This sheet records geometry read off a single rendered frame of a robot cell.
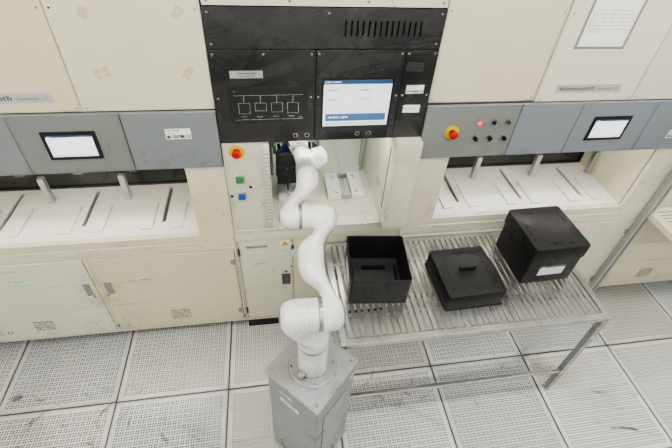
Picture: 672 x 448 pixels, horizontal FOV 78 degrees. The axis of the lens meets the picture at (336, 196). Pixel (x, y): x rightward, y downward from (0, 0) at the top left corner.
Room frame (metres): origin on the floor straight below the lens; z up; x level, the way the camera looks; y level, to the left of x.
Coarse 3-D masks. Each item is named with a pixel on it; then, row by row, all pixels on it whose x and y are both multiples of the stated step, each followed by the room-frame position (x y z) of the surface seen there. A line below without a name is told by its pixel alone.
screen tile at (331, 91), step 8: (328, 88) 1.54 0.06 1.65; (336, 88) 1.54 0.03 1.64; (344, 88) 1.55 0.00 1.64; (328, 96) 1.54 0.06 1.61; (336, 96) 1.54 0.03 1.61; (344, 96) 1.55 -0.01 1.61; (352, 96) 1.55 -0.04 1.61; (328, 104) 1.54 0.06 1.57; (336, 104) 1.54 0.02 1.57; (344, 104) 1.55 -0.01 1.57; (352, 104) 1.55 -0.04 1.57
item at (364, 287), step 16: (352, 240) 1.42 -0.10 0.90; (368, 240) 1.43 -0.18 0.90; (384, 240) 1.43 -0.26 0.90; (400, 240) 1.44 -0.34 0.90; (352, 256) 1.42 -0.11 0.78; (368, 256) 1.43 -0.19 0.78; (384, 256) 1.44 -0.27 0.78; (400, 256) 1.39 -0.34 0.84; (352, 272) 1.30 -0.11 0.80; (368, 272) 1.33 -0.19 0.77; (384, 272) 1.34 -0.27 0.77; (400, 272) 1.34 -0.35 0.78; (352, 288) 1.15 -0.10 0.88; (368, 288) 1.15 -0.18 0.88; (384, 288) 1.16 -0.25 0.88; (400, 288) 1.17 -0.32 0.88
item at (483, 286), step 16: (432, 256) 1.39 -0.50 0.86; (448, 256) 1.39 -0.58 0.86; (464, 256) 1.40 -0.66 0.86; (480, 256) 1.41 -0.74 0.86; (432, 272) 1.34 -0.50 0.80; (448, 272) 1.29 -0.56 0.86; (464, 272) 1.30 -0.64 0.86; (480, 272) 1.31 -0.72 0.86; (496, 272) 1.31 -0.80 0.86; (448, 288) 1.20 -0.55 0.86; (464, 288) 1.20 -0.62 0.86; (480, 288) 1.21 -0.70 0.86; (496, 288) 1.22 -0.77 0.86; (448, 304) 1.15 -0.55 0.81; (464, 304) 1.16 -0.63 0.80; (480, 304) 1.18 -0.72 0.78; (496, 304) 1.20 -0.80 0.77
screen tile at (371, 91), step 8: (360, 88) 1.56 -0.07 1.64; (368, 88) 1.57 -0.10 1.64; (376, 88) 1.57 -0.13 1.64; (360, 96) 1.56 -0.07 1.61; (368, 96) 1.57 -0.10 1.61; (384, 96) 1.58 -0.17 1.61; (360, 104) 1.56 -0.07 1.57; (368, 104) 1.57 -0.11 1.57; (376, 104) 1.57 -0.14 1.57; (384, 104) 1.58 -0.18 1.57
